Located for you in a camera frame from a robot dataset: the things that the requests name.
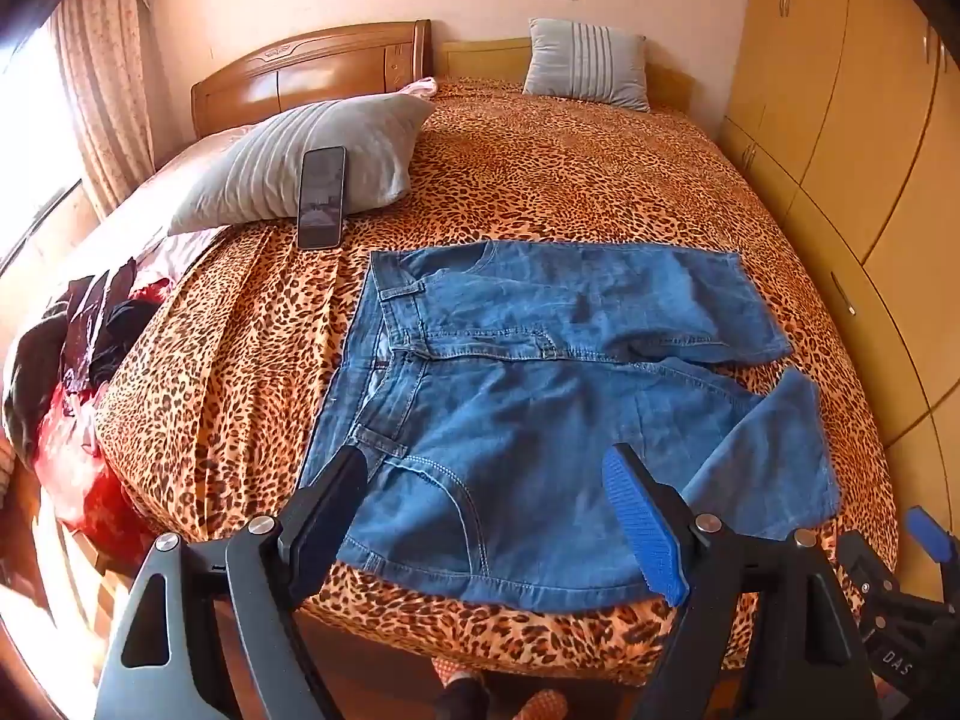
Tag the red patterned slipper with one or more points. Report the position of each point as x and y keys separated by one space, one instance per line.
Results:
x=544 y=705
x=454 y=675

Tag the dark cloth pile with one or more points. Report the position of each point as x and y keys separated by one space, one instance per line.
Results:
x=45 y=360

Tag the floral curtain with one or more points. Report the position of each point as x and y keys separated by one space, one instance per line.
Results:
x=105 y=75

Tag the wooden wardrobe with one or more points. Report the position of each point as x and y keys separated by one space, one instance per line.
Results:
x=825 y=90

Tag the leopard print bedsheet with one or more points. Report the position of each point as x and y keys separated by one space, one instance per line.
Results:
x=570 y=165

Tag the black smartphone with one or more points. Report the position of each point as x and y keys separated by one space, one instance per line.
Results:
x=322 y=199

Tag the red cloth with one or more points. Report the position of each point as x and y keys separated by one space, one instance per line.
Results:
x=97 y=495

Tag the plain light wooden headboard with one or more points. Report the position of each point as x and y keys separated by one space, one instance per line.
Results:
x=480 y=56

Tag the window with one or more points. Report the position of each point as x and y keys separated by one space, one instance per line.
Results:
x=30 y=150

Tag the small grey striped pillow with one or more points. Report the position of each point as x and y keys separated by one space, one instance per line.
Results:
x=577 y=64

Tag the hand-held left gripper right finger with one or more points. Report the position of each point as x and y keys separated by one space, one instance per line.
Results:
x=637 y=510

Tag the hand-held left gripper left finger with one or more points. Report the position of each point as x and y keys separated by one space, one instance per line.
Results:
x=330 y=521

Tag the carved wooden headboard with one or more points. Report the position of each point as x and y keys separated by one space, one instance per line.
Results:
x=300 y=67

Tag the blue denim pants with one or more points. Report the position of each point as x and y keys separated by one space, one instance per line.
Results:
x=510 y=405

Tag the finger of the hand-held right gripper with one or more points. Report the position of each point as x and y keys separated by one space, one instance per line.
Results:
x=926 y=532

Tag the large grey striped pillow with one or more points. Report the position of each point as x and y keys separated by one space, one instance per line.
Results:
x=247 y=165

